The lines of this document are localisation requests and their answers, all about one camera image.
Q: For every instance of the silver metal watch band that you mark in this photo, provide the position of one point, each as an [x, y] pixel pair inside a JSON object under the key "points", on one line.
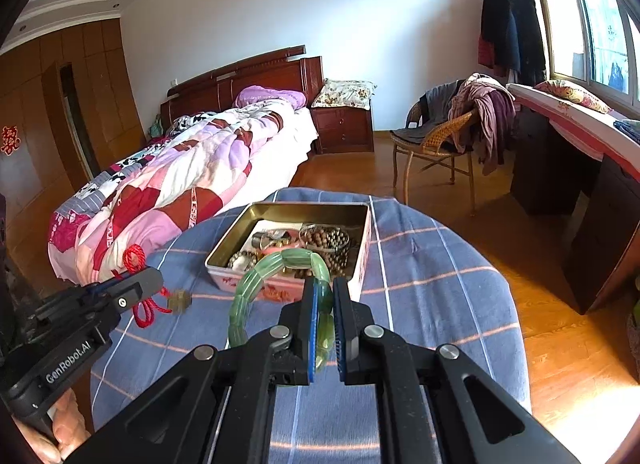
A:
{"points": [[260, 239]]}

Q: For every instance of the pink bangle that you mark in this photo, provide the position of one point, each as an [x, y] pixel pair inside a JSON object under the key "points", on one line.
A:
{"points": [[285, 245]]}

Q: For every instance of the red paper wall decoration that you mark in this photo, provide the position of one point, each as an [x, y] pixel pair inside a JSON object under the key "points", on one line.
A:
{"points": [[9, 140]]}

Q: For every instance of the purple pillow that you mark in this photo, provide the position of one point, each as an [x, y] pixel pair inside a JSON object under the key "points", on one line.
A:
{"points": [[270, 96]]}

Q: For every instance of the small floral pillow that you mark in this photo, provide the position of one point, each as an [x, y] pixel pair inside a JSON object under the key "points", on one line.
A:
{"points": [[345, 93]]}

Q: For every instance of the dark wooden nightstand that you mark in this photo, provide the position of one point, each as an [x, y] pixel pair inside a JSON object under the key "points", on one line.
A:
{"points": [[345, 129]]}

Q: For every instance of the pink patchwork quilt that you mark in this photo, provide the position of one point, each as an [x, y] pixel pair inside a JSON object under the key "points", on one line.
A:
{"points": [[175, 179]]}

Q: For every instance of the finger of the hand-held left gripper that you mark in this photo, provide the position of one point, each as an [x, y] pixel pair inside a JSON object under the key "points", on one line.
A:
{"points": [[137, 289], [100, 288]]}

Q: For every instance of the window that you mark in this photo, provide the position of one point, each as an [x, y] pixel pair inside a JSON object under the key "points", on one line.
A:
{"points": [[595, 29]]}

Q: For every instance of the dark grey jacket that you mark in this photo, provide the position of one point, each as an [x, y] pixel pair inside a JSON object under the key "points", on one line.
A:
{"points": [[425, 114]]}

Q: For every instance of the wicker chair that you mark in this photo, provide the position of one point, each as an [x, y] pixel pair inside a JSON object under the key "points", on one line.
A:
{"points": [[440, 139]]}

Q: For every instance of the brown wooden wardrobe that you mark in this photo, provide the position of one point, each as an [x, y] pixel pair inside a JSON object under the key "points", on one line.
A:
{"points": [[40, 109]]}

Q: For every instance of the hanging dark coats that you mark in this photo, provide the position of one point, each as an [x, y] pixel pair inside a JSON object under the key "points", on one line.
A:
{"points": [[510, 29]]}

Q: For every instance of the pink tin box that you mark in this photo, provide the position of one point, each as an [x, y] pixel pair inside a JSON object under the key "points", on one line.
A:
{"points": [[280, 292]]}

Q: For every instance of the mauve garment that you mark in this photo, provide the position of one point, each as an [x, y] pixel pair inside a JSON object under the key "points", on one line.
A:
{"points": [[490, 114]]}

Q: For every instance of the blue plaid tablecloth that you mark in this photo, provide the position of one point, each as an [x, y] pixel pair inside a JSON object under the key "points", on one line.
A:
{"points": [[425, 319]]}

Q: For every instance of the long floral pillow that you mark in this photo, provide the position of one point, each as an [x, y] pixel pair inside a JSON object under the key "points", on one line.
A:
{"points": [[575, 94]]}

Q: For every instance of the dark wooden headboard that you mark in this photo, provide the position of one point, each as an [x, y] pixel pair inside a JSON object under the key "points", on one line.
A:
{"points": [[235, 81]]}

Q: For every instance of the person's left hand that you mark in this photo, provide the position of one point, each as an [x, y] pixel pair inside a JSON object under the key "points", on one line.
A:
{"points": [[70, 424]]}

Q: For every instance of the red and white desk cloth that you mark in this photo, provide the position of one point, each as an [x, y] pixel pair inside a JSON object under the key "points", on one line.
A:
{"points": [[575, 124]]}

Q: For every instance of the teal bag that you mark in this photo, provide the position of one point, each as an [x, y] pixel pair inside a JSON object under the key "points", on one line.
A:
{"points": [[156, 126]]}

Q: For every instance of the bed with pink sheet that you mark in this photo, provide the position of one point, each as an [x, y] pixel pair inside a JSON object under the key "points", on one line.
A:
{"points": [[302, 144]]}

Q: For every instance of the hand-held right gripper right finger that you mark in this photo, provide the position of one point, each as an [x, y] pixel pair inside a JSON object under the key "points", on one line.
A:
{"points": [[340, 331]]}

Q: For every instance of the folded blue clothes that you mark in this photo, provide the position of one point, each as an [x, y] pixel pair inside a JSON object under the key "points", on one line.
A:
{"points": [[629, 130]]}

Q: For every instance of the dark wooden desk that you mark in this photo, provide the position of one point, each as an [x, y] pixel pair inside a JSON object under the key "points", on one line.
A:
{"points": [[550, 169]]}

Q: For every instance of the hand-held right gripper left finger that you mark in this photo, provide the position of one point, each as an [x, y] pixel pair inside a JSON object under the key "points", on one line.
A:
{"points": [[312, 331]]}

